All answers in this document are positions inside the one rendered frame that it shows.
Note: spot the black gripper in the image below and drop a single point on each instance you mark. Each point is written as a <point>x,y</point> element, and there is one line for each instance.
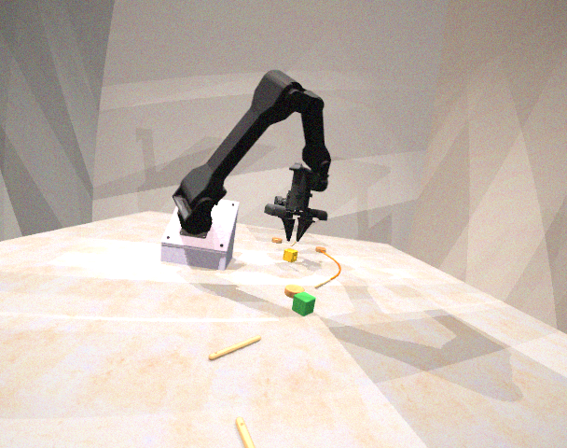
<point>299,201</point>

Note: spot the green cube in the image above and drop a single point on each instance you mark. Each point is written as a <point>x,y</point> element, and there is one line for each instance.
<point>303,303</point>

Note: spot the yellow wooden block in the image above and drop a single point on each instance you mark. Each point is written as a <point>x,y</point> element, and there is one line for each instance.
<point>290,255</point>

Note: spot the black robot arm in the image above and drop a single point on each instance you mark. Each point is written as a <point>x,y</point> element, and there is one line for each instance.
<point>276,97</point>

